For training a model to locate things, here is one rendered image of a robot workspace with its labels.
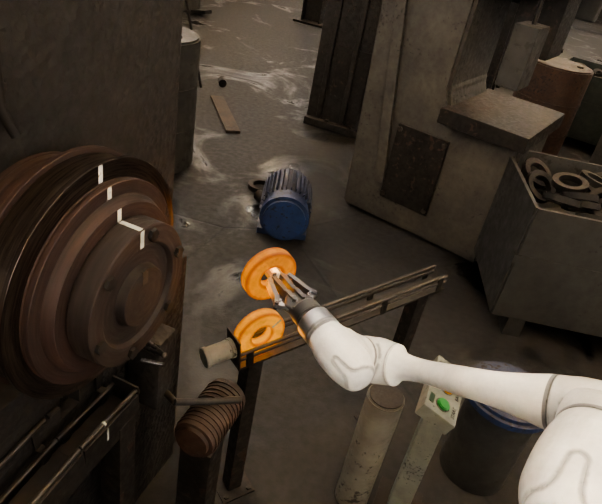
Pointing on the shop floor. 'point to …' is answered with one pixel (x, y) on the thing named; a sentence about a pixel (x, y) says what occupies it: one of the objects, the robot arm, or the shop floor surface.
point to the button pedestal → (420, 446)
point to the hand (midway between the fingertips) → (270, 269)
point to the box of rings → (597, 101)
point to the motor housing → (204, 442)
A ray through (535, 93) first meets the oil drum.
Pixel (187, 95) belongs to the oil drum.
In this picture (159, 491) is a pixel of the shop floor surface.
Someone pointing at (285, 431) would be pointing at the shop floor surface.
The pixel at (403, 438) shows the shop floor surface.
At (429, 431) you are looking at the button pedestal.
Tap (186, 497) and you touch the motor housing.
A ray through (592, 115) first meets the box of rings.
